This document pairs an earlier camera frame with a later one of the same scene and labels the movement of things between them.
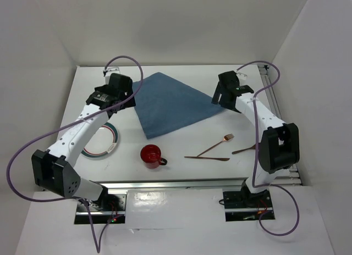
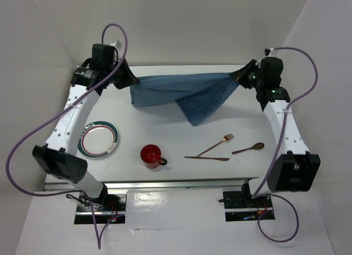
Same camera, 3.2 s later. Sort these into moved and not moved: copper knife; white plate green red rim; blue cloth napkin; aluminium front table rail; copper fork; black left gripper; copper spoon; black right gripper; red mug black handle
Moved: black right gripper; black left gripper; blue cloth napkin
Not moved: red mug black handle; copper spoon; copper fork; copper knife; white plate green red rim; aluminium front table rail
